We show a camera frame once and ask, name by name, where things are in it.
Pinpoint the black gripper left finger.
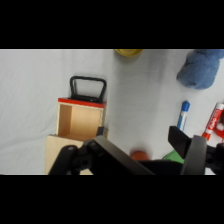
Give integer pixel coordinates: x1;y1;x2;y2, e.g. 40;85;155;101
49;126;155;176

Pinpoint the yellow cup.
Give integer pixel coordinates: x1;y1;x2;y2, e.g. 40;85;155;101
115;49;144;57

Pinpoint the blue capped white marker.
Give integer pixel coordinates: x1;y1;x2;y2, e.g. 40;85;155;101
176;100;191;132

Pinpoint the light wooden drawer cabinet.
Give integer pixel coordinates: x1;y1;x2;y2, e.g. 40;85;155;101
44;127;110;176

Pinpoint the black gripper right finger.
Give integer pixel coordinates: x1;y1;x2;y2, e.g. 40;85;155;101
167;125;224;176

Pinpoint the red white Expo marker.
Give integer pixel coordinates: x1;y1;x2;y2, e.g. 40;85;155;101
201;102;224;141

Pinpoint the orange cup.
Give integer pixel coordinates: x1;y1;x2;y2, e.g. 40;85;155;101
130;150;150;162

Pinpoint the blue fluffy cloth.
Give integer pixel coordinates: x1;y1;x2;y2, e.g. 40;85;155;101
176;49;224;90

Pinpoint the wooden drawer red front black handle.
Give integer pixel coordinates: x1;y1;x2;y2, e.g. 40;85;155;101
56;75;108;142

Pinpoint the green object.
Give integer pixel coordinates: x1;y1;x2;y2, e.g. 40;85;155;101
161;149;185;165

